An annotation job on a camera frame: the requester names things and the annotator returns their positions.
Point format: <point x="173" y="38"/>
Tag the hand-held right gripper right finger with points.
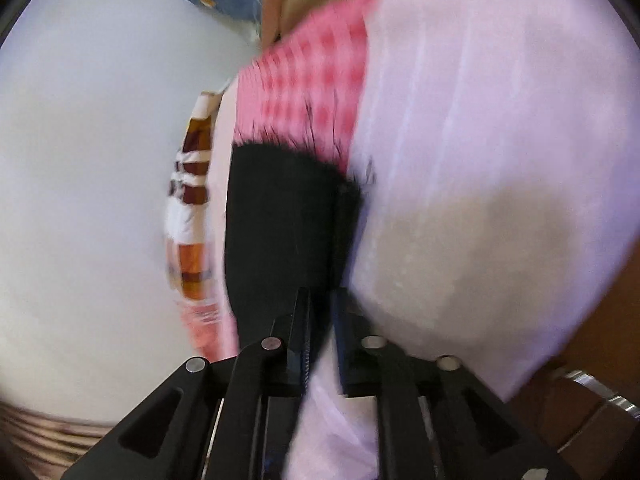
<point x="342" y="340"/>

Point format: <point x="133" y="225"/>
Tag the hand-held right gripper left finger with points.
<point x="302" y="340"/>

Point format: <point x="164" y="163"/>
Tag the black pants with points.
<point x="280" y="220"/>

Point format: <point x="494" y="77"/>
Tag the orange brown checkered pillow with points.
<point x="192" y="195"/>

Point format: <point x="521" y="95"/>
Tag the pink checkered blanket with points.
<point x="310" y="90"/>

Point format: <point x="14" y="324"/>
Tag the wooden headboard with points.
<point x="40" y="435"/>

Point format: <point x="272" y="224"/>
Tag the chrome metal rail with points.
<point x="595" y="390"/>

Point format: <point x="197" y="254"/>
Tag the brown wooden bed frame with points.
<point x="600" y="335"/>

